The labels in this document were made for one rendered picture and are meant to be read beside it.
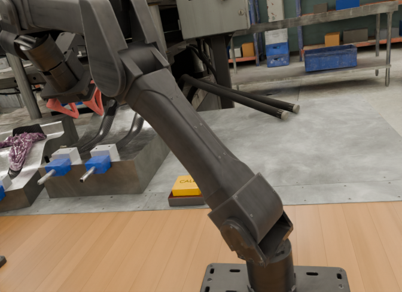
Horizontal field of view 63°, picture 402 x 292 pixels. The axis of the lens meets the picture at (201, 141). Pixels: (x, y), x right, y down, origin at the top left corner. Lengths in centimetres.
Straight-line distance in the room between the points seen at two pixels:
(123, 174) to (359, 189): 51
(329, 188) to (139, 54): 46
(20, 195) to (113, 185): 24
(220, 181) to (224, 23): 116
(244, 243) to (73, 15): 39
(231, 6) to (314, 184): 97
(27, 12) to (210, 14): 101
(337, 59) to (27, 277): 413
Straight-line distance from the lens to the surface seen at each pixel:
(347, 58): 445
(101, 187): 84
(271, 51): 642
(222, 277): 52
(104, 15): 45
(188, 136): 42
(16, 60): 185
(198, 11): 153
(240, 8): 150
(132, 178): 79
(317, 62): 442
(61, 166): 83
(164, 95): 43
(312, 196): 69
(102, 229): 72
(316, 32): 733
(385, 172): 78
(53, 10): 57
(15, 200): 94
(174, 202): 71
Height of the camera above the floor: 117
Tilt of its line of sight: 21 degrees down
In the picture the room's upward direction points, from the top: 11 degrees counter-clockwise
